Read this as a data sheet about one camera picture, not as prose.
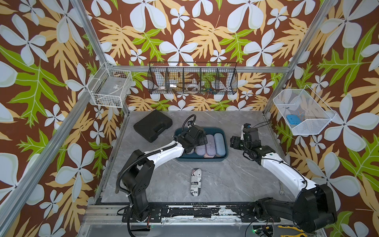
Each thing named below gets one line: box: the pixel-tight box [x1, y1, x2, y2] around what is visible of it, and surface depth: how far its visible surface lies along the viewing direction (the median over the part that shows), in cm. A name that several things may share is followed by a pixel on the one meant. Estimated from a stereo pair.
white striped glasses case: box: [189, 167, 202, 198], surface depth 84 cm
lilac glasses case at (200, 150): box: [194, 144, 207, 157], surface depth 93 cm
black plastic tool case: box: [133, 109, 173, 143], surface depth 109 cm
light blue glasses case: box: [213, 132, 227, 157], surface depth 95 cm
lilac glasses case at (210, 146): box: [205, 134, 217, 157], surface depth 95 cm
